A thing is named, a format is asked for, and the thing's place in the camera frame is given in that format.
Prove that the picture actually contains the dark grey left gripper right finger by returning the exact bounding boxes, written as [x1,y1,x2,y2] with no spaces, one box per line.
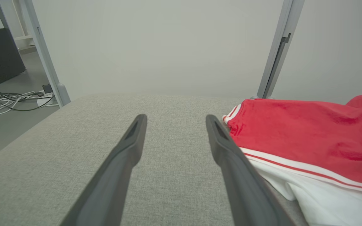
[206,115,294,226]

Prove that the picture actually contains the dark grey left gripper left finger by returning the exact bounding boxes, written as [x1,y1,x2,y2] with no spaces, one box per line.
[60,114,148,226]

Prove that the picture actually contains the red white striped shirt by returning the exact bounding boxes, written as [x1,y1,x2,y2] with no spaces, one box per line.
[222,93,362,226]

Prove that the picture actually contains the white power strip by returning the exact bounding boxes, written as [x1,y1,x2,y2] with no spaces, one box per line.
[36,91,56,106]

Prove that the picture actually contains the black flat panel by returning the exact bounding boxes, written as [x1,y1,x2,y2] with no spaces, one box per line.
[0,28,26,89]

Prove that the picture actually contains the cables and power strip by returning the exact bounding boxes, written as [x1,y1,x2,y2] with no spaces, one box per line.
[0,91,59,115]

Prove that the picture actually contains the grey partition post with feet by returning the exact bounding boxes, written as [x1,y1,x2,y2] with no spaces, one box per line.
[252,0,306,100]

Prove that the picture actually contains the grey partition end post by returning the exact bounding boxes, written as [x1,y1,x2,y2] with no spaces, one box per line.
[24,0,71,108]

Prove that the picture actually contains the white shelf frame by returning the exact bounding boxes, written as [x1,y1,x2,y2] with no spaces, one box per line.
[11,0,36,51]

